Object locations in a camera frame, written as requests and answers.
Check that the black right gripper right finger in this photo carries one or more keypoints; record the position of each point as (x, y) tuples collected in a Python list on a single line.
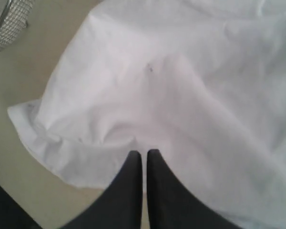
[(171, 205)]

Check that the silver wire mesh basket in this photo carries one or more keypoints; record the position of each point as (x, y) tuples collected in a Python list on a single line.
[(13, 19)]

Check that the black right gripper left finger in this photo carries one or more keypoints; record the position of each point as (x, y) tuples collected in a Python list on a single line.
[(120, 205)]

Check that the white t-shirt red logo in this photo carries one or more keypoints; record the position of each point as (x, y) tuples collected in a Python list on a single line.
[(203, 81)]

